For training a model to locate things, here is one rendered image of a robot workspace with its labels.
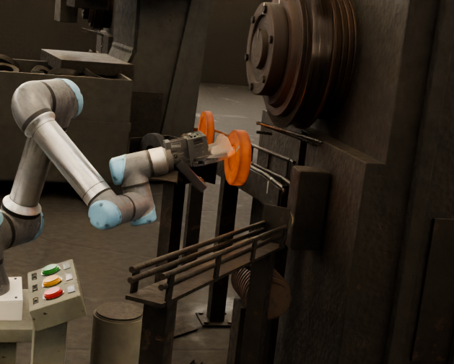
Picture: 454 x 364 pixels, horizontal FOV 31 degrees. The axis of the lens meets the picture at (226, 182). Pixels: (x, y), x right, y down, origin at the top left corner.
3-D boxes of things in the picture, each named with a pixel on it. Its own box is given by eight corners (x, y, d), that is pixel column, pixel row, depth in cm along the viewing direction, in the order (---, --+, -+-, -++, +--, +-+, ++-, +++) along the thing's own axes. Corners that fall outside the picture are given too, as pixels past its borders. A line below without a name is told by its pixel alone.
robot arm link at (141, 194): (117, 230, 220) (107, 191, 219) (141, 222, 229) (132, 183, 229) (140, 227, 216) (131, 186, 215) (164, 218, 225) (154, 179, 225)
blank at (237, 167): (237, 194, 234) (225, 193, 233) (233, 144, 240) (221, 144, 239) (253, 172, 221) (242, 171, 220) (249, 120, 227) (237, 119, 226)
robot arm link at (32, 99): (5, 74, 215) (120, 214, 204) (34, 71, 224) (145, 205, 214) (-15, 105, 220) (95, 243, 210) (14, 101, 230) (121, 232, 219)
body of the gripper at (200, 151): (208, 135, 222) (165, 144, 220) (214, 165, 225) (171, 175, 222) (202, 129, 229) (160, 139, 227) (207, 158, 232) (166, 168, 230)
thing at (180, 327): (152, 309, 334) (168, 135, 318) (200, 331, 317) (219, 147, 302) (114, 321, 318) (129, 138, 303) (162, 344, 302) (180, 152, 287)
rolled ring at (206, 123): (208, 111, 356) (216, 112, 357) (198, 110, 373) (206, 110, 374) (205, 154, 358) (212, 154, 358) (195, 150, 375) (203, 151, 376)
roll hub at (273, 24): (255, 89, 268) (265, 2, 262) (282, 102, 242) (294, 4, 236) (239, 88, 267) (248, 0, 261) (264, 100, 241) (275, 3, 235)
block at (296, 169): (314, 243, 249) (324, 166, 244) (323, 251, 242) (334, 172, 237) (281, 243, 246) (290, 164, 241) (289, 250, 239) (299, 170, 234)
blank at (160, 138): (141, 157, 312) (134, 158, 310) (154, 124, 304) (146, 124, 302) (161, 183, 303) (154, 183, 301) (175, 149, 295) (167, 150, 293)
